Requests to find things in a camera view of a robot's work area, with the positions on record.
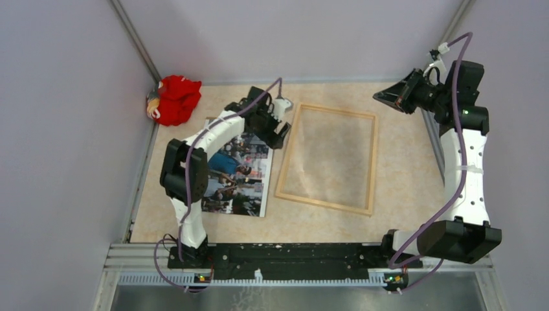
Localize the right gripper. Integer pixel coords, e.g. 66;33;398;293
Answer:
373;68;450;115

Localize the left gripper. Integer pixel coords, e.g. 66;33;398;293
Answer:
250;105;290;150

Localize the printed photo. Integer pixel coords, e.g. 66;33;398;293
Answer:
201;133;273;218

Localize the wooden picture frame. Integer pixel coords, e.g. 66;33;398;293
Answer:
274;102;380;217

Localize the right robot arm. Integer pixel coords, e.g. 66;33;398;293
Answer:
373;61;502;267

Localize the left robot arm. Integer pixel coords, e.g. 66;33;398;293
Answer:
159;86;293;268

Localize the red cloth doll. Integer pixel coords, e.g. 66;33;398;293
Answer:
146;75;202;126

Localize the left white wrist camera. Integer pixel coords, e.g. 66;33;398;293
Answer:
271;97;293;121

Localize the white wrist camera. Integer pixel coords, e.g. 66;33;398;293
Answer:
271;97;293;121
423;42;450;85

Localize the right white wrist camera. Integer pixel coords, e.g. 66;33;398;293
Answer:
423;42;450;85

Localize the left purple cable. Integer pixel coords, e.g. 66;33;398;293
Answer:
153;77;284;294

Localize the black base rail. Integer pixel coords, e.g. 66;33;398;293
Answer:
167;242;423;282

